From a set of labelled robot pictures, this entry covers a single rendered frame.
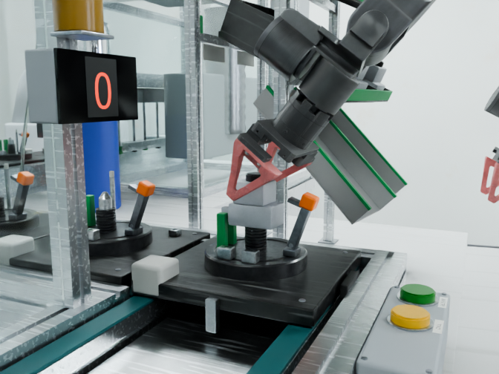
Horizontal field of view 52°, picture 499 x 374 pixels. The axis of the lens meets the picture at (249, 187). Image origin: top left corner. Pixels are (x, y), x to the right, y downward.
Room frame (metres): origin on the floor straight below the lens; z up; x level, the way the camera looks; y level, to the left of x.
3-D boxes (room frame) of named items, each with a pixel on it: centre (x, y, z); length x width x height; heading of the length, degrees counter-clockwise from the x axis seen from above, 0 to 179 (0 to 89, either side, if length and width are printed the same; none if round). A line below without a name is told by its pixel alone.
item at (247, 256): (0.62, 0.00, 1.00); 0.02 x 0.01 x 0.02; 66
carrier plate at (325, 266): (0.68, -0.01, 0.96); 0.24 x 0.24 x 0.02; 66
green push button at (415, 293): (0.58, -0.20, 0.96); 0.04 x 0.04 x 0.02
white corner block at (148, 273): (0.63, 0.12, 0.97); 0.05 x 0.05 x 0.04; 66
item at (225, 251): (0.64, 0.03, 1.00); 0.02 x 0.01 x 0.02; 66
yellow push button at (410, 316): (0.51, -0.17, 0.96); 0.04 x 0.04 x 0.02
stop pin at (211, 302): (0.56, 0.04, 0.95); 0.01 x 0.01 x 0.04; 66
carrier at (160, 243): (0.78, 0.22, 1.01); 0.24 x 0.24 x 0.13; 66
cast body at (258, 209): (0.68, 0.00, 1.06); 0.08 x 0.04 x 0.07; 64
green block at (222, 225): (0.68, 0.04, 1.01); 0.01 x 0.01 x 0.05; 66
